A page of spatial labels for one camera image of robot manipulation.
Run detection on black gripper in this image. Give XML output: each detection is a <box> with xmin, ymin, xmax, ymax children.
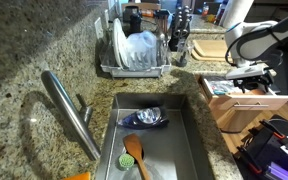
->
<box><xmin>233</xmin><ymin>73</ymin><xmax>275</xmax><ymax>95</ymax></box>

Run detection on wooden drawer with metal handle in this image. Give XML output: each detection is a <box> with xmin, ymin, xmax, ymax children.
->
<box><xmin>197</xmin><ymin>73</ymin><xmax>288</xmax><ymax>113</ymax></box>

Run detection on large wooden cutting board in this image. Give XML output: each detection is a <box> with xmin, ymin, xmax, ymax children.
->
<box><xmin>190</xmin><ymin>46</ymin><xmax>234</xmax><ymax>63</ymax></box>

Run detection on small wooden cutting board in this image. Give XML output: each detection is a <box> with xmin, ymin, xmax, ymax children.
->
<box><xmin>193</xmin><ymin>39</ymin><xmax>230</xmax><ymax>58</ymax></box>

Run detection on black countertop appliance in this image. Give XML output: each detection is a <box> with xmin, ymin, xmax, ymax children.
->
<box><xmin>122</xmin><ymin>4</ymin><xmax>141</xmax><ymax>24</ymax></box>

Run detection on plastic bagged cutlery pile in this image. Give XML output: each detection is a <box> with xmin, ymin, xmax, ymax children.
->
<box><xmin>207</xmin><ymin>77</ymin><xmax>240</xmax><ymax>92</ymax></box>

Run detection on white paper towel roll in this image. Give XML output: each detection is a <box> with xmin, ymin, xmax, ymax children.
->
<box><xmin>218</xmin><ymin>0</ymin><xmax>256</xmax><ymax>30</ymax></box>

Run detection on black knife block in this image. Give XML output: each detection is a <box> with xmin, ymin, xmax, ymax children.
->
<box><xmin>168</xmin><ymin>19</ymin><xmax>192</xmax><ymax>52</ymax></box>

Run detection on metal serving spoon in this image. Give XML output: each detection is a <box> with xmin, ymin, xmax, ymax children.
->
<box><xmin>157</xmin><ymin>33</ymin><xmax>170</xmax><ymax>64</ymax></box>

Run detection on stainless steel sink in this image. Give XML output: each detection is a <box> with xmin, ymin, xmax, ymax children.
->
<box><xmin>94</xmin><ymin>93</ymin><xmax>216</xmax><ymax>180</ymax></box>

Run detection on brown wooden utensil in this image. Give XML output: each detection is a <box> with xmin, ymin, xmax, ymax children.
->
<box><xmin>156</xmin><ymin>10</ymin><xmax>170</xmax><ymax>36</ymax></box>

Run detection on dark blue dish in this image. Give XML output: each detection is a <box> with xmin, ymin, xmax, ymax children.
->
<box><xmin>116</xmin><ymin>105</ymin><xmax>170</xmax><ymax>130</ymax></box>

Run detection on grey dish rack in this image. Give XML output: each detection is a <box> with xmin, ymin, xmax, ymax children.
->
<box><xmin>99</xmin><ymin>41</ymin><xmax>173</xmax><ymax>80</ymax></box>

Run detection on wooden spatula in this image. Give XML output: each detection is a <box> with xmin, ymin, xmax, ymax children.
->
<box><xmin>122</xmin><ymin>133</ymin><xmax>152</xmax><ymax>180</ymax></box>

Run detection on black pepper mill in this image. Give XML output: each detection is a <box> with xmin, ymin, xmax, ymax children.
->
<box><xmin>129</xmin><ymin>12</ymin><xmax>143</xmax><ymax>34</ymax></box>

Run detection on white dinner plate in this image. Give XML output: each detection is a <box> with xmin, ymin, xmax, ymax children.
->
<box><xmin>112</xmin><ymin>17</ymin><xmax>129</xmax><ymax>70</ymax></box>

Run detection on green round scrubber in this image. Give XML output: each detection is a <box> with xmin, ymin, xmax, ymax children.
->
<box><xmin>117</xmin><ymin>153</ymin><xmax>136</xmax><ymax>172</ymax></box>

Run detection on steel gooseneck faucet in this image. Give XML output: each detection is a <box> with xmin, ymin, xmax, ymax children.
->
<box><xmin>39</xmin><ymin>69</ymin><xmax>102</xmax><ymax>162</ymax></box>

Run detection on orange sponge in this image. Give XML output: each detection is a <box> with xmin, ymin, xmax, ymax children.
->
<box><xmin>61</xmin><ymin>171</ymin><xmax>92</xmax><ymax>180</ymax></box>

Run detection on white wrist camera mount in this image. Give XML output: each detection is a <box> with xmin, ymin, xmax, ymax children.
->
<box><xmin>225</xmin><ymin>63</ymin><xmax>269</xmax><ymax>80</ymax></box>

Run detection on teal handled utensil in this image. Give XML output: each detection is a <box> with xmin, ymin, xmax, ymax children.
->
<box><xmin>213</xmin><ymin>88</ymin><xmax>230</xmax><ymax>96</ymax></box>

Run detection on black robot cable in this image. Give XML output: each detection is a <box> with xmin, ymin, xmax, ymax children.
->
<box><xmin>225</xmin><ymin>27</ymin><xmax>275</xmax><ymax>68</ymax></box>

